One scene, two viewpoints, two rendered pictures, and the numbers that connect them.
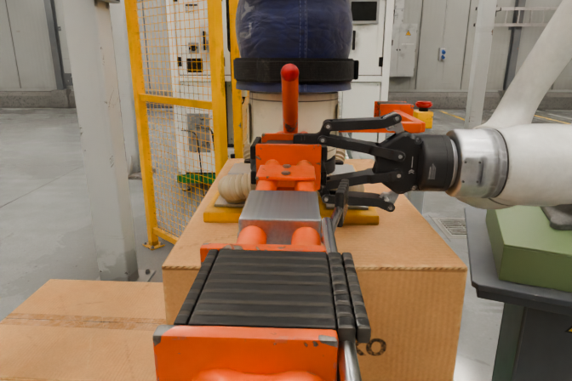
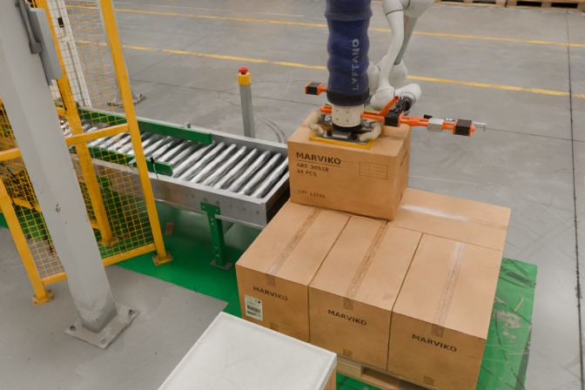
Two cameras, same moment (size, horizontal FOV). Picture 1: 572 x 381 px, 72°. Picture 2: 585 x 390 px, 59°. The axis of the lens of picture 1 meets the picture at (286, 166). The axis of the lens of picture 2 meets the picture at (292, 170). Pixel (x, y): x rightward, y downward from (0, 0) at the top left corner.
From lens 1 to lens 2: 2.64 m
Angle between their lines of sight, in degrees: 62
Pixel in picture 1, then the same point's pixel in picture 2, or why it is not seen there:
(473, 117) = not seen: hidden behind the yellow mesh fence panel
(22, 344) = (298, 264)
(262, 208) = (438, 122)
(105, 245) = (96, 293)
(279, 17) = (365, 80)
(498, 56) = not seen: outside the picture
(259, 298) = (467, 124)
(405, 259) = (406, 128)
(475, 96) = not seen: hidden behind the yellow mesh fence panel
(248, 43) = (358, 90)
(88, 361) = (321, 243)
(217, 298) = (467, 125)
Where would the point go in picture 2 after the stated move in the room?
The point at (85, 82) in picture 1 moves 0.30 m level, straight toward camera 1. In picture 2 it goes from (54, 160) to (119, 156)
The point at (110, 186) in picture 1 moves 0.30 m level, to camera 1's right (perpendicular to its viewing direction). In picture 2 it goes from (90, 239) to (126, 208)
